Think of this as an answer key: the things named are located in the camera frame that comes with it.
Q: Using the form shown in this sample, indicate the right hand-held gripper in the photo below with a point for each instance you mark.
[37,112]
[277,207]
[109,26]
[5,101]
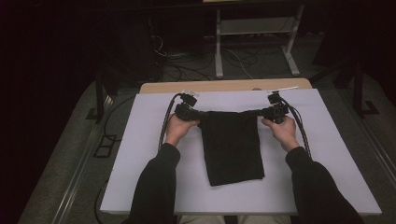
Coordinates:
[275,112]

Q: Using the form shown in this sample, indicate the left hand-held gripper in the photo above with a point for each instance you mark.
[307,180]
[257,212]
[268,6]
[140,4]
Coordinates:
[186,112]

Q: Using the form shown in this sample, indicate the black pants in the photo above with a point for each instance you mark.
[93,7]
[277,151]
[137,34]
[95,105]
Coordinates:
[232,149]

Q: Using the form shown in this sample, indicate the person's left hand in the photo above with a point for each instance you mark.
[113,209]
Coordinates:
[177,129]

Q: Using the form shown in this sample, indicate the person's right hand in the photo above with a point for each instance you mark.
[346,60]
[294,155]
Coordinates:
[285,132]

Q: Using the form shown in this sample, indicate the white foam board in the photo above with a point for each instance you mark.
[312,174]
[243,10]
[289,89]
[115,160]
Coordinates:
[327,161]

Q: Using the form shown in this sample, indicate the black metal stand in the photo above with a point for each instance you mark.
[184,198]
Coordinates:
[359,93]
[100,99]

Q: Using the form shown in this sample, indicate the white metal stand frame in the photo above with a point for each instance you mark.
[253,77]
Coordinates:
[255,26]

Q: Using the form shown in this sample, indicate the metal floor rail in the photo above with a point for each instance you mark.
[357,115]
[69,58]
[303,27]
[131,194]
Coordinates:
[81,168]
[373,137]

